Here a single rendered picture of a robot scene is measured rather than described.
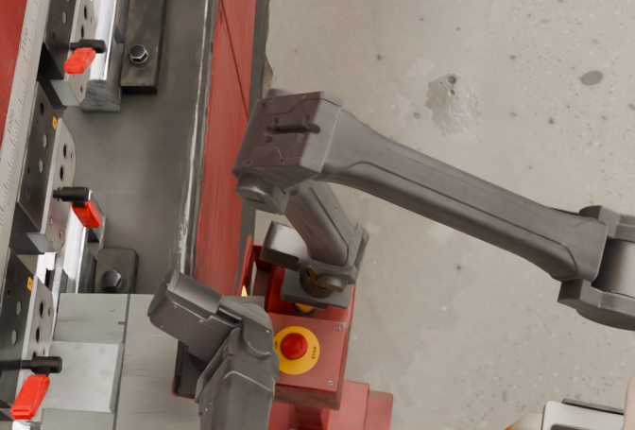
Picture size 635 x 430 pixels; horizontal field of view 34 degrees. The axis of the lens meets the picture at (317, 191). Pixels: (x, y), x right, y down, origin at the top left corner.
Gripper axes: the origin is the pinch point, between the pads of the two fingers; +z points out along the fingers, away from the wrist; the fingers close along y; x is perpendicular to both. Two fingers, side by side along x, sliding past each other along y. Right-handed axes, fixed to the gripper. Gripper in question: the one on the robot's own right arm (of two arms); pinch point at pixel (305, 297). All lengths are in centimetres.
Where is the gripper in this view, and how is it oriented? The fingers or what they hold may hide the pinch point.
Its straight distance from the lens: 160.9
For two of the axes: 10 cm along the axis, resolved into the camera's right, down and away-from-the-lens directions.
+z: -2.3, 3.8, 9.0
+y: -9.6, -2.2, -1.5
